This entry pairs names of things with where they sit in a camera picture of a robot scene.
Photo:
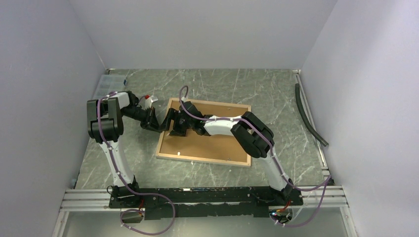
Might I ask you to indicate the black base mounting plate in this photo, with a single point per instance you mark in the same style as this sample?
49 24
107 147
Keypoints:
203 202

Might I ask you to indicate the aluminium rail frame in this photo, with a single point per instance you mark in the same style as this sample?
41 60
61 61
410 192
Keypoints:
326 197

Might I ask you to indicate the brown backing board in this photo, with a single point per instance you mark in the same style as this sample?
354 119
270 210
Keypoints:
206 137

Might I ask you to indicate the wooden picture frame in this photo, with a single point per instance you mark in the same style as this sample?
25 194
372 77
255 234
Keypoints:
203 160

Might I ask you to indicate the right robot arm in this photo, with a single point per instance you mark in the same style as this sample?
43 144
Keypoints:
220 134

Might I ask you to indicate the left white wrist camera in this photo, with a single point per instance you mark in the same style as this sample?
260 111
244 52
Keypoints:
149 100

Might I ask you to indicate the clear plastic organizer box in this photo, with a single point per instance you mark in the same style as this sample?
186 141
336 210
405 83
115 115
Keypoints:
109 83

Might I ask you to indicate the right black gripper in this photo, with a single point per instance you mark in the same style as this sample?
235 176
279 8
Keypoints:
173 114

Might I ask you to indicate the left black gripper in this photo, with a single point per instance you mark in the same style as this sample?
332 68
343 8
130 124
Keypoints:
151 122

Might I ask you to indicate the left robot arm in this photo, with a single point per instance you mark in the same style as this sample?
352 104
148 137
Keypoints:
106 126

